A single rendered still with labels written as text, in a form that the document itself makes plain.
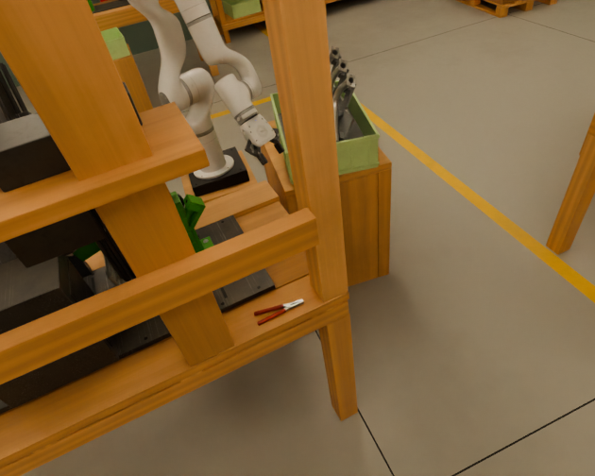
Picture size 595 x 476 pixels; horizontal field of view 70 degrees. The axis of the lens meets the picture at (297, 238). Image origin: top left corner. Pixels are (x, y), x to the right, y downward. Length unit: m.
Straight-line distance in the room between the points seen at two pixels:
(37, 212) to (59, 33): 0.29
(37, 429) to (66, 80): 0.96
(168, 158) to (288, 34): 0.31
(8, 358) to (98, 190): 0.42
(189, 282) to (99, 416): 0.53
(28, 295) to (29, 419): 0.41
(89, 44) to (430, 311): 2.05
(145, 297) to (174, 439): 1.33
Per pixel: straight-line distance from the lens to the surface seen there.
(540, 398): 2.28
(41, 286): 1.19
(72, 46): 0.78
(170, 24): 1.71
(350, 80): 1.92
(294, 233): 1.01
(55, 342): 1.05
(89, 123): 0.82
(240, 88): 1.57
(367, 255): 2.37
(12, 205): 0.89
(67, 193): 0.84
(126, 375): 1.38
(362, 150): 1.93
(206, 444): 2.18
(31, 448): 1.43
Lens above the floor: 1.94
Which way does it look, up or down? 43 degrees down
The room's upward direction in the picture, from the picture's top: 10 degrees counter-clockwise
